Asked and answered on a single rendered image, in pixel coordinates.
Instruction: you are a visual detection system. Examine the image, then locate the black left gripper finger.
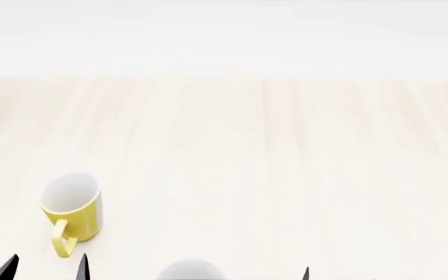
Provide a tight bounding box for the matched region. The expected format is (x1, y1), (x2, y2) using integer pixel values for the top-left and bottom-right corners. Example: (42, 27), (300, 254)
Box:
(75, 252), (91, 280)
(0, 253), (20, 280)

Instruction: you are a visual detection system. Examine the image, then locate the yellow and white mug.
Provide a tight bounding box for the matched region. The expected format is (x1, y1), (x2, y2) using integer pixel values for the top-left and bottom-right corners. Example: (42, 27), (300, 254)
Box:
(40, 170), (104, 259)

